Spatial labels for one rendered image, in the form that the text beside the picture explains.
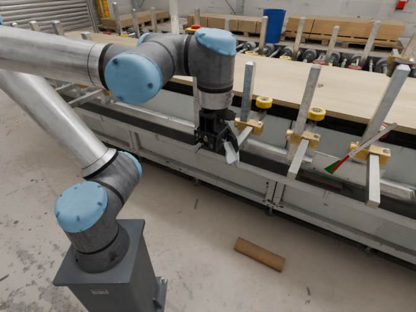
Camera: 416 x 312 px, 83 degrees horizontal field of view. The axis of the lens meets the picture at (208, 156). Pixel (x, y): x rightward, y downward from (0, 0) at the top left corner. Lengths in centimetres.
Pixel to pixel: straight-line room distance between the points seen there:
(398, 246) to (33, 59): 183
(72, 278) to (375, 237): 158
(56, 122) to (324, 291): 154
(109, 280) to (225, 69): 76
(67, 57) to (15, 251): 166
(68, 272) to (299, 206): 133
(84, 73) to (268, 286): 139
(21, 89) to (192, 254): 123
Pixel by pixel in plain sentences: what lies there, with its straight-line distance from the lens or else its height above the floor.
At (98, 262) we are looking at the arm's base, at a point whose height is 65.
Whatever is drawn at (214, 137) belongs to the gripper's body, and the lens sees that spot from 60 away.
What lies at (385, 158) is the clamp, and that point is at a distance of 110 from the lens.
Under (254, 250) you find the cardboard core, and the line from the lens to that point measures 156.
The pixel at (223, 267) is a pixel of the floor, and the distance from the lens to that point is 157.
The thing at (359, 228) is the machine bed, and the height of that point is 18.
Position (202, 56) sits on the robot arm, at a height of 127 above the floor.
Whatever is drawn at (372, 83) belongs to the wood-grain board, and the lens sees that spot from 172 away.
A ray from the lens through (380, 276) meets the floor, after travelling 185.
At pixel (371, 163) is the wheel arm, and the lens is 104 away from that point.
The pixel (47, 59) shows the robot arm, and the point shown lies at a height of 128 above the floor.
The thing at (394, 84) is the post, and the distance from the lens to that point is 99.
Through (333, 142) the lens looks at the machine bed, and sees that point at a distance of 133.
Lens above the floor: 141
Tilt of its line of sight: 38 degrees down
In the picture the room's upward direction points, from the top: straight up
